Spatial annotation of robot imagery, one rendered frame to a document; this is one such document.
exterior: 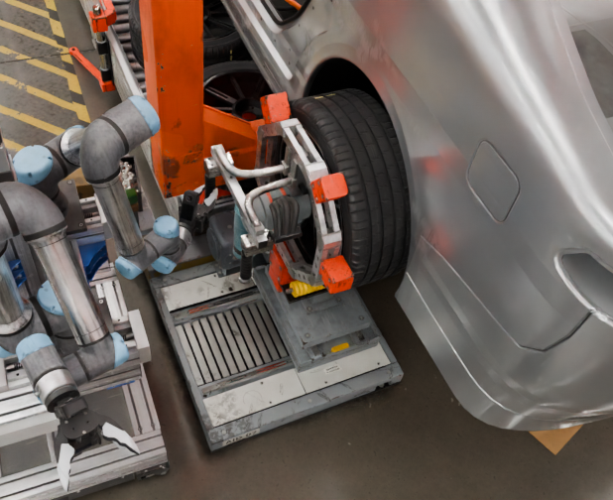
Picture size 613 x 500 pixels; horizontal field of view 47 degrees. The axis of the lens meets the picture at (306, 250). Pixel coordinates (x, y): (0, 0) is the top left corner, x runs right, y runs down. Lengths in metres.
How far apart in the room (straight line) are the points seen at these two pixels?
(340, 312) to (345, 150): 0.95
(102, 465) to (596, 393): 1.60
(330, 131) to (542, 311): 0.85
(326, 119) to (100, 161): 0.70
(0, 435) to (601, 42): 2.55
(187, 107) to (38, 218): 1.03
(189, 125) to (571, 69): 1.39
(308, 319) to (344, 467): 0.58
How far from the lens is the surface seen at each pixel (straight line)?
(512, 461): 3.03
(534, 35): 1.69
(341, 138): 2.14
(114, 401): 2.69
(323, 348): 2.88
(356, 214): 2.10
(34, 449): 2.67
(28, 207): 1.60
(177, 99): 2.47
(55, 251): 1.63
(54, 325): 1.94
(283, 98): 2.33
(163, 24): 2.28
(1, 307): 1.82
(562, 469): 3.10
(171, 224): 2.14
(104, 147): 1.88
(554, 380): 1.83
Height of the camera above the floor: 2.62
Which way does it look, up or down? 52 degrees down
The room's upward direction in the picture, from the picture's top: 10 degrees clockwise
